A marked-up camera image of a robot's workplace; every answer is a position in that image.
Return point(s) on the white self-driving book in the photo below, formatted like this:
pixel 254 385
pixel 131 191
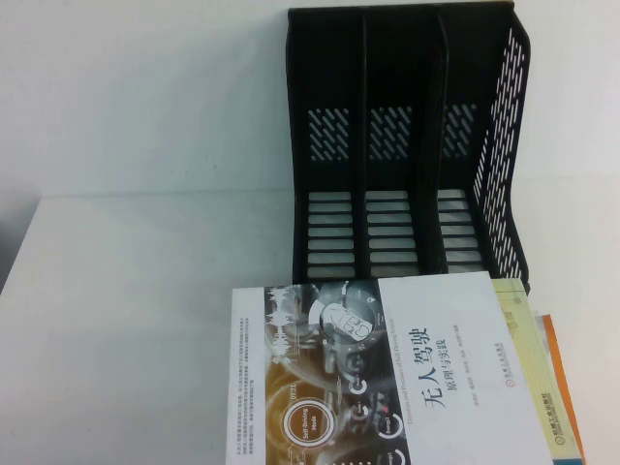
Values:
pixel 436 387

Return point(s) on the black plastic book stand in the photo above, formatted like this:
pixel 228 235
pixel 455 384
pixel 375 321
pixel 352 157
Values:
pixel 397 72

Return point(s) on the orange-edged book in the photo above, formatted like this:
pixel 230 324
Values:
pixel 551 334

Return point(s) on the yellow-green mechanisms book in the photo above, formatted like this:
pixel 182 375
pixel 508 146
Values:
pixel 537 387

